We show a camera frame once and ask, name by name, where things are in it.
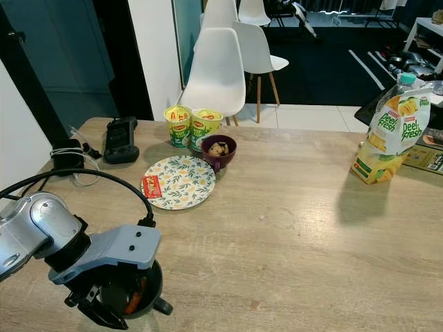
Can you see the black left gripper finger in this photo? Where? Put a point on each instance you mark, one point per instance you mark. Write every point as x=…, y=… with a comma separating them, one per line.
x=111, y=311

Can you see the orange carrot piece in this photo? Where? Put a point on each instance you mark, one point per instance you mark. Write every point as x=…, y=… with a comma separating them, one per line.
x=133, y=302

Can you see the dark blue cup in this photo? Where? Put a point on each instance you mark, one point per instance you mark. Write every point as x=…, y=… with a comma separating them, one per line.
x=151, y=277

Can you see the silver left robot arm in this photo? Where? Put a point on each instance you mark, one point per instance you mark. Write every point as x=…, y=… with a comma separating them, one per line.
x=34, y=228

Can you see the red sachet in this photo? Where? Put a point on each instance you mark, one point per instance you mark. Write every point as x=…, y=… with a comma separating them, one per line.
x=151, y=187

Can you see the black power adapter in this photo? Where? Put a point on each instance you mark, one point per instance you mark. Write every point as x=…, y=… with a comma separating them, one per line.
x=68, y=162

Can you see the floral paper plate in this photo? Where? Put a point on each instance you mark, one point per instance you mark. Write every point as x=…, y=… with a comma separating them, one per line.
x=183, y=183

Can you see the black handheld controller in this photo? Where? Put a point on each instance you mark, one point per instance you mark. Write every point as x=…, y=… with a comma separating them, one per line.
x=121, y=138

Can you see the green yellow noodle cup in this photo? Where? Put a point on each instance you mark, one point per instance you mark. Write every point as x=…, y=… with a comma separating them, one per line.
x=178, y=131
x=204, y=128

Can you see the maroon bowl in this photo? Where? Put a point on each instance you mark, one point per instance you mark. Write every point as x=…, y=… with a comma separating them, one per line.
x=227, y=158

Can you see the brown food pieces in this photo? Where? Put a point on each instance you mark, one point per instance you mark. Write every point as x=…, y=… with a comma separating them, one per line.
x=218, y=148

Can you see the white chair wooden legs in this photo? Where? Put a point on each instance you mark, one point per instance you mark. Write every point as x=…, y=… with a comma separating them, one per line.
x=255, y=10
x=213, y=72
x=252, y=45
x=220, y=14

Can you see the black mat white stripes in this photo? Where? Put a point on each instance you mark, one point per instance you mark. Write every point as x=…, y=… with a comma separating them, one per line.
x=318, y=69

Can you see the yellow juice pouch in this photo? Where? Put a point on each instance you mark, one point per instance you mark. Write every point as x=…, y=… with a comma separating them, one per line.
x=398, y=121

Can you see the green brown box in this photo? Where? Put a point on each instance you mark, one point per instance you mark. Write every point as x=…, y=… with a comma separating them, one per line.
x=428, y=159

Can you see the white low table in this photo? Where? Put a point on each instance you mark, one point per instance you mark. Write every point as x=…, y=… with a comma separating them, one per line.
x=426, y=31

